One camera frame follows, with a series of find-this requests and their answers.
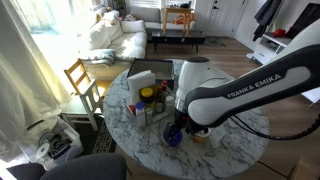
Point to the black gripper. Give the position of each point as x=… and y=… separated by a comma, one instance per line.
x=186, y=122

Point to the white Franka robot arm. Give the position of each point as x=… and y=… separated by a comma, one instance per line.
x=200, y=76

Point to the dark jar with yellow lid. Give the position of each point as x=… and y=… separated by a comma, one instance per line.
x=147, y=95

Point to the small jar with red lid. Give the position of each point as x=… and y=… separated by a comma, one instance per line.
x=132, y=109

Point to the small white jar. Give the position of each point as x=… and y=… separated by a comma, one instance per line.
x=170, y=105

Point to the glass shaker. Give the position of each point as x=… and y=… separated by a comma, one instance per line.
x=149, y=116

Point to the sauce bottle with red cap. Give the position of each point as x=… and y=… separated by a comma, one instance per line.
x=160, y=98

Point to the white bottle with blue cap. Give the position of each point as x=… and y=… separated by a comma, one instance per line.
x=140, y=115

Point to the white napkin stack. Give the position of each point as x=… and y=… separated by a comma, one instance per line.
x=140, y=83

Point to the patterned rug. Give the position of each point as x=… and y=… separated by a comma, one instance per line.
x=105, y=140

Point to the small white stool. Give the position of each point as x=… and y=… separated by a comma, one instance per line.
x=90, y=100

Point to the black coffee table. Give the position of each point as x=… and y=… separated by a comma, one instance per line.
x=176, y=35

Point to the white sofa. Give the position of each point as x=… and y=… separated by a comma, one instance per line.
x=123, y=43

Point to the grey office chair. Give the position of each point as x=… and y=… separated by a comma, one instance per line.
x=76, y=168

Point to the grey patterned blanket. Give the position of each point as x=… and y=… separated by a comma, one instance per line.
x=98, y=56

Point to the wooden chair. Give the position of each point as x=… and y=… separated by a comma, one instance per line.
x=78, y=75

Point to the white cabinet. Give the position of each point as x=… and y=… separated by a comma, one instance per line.
x=263, y=53

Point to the clear plastic storage bin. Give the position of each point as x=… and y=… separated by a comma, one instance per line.
x=56, y=146

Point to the grey sofa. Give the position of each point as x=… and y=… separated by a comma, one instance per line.
x=148, y=15

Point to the wooden side table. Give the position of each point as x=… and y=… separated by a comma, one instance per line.
x=176, y=10

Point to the floral cushion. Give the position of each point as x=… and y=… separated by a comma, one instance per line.
x=133, y=16

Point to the white door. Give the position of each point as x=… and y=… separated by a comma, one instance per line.
x=223, y=16

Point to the brown cardboard box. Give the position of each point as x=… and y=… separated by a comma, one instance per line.
x=305, y=170

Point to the red object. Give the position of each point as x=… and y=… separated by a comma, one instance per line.
x=279, y=33

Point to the dark hanging jacket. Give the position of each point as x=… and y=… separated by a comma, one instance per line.
x=265, y=16

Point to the white curtain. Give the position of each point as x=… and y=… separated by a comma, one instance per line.
x=20, y=83

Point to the black monitor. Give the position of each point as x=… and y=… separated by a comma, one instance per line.
x=308, y=16

